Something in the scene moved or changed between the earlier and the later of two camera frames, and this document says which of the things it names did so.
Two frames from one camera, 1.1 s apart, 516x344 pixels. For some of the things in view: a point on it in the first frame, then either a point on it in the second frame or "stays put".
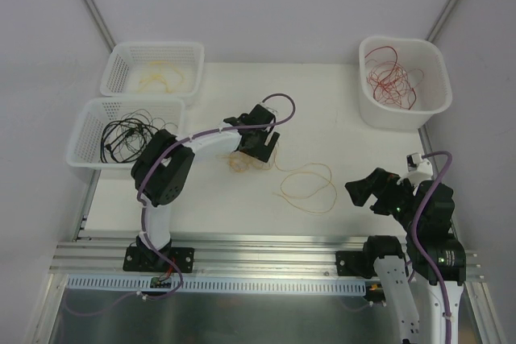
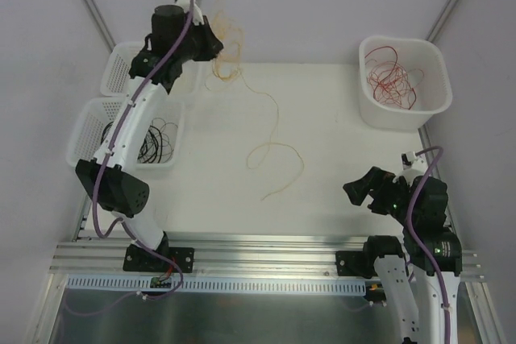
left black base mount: x=139 y=259 stays put
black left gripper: x=255 y=147 -> x=207 y=43
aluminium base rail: x=228 y=256 stays put
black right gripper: x=379 y=193 stays put
